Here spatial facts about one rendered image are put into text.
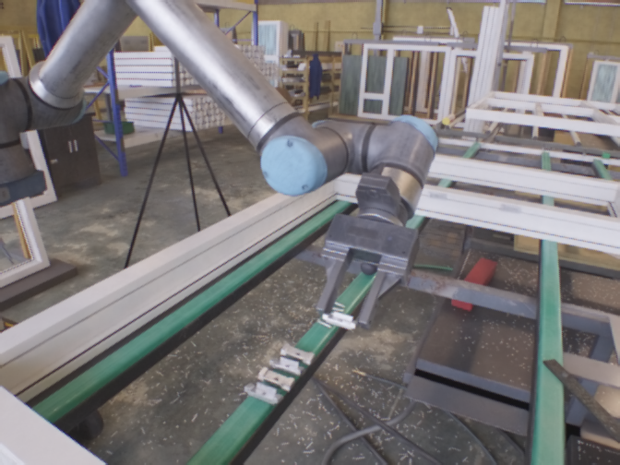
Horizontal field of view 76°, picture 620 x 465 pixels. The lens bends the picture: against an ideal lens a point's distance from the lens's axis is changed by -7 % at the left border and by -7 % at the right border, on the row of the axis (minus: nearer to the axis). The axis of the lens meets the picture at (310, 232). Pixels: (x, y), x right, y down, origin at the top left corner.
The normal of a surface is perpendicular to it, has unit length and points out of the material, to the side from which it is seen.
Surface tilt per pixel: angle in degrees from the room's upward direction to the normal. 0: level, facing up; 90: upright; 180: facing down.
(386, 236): 37
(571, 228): 90
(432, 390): 0
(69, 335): 90
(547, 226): 90
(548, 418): 0
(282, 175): 93
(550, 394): 0
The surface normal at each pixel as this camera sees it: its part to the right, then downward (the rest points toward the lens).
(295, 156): -0.42, 0.39
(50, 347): 0.88, 0.20
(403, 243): -0.26, -0.53
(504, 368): 0.02, -0.92
